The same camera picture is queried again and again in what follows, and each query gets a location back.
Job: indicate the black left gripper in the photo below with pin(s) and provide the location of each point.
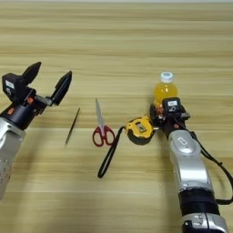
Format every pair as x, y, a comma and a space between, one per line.
21, 112

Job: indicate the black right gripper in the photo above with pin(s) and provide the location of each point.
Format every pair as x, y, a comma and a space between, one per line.
170, 124

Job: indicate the orange juice bottle white cap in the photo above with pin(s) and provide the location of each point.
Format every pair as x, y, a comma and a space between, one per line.
165, 91

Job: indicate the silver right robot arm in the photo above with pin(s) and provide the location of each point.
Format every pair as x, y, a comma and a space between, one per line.
192, 164

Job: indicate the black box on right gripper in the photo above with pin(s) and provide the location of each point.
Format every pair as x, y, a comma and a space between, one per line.
172, 107

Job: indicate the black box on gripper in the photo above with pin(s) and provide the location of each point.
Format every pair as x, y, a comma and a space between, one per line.
172, 107
13, 86

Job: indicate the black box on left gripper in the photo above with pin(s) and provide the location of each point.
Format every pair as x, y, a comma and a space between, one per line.
13, 86

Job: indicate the thin dark pencil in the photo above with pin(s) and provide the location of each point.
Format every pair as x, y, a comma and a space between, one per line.
72, 127

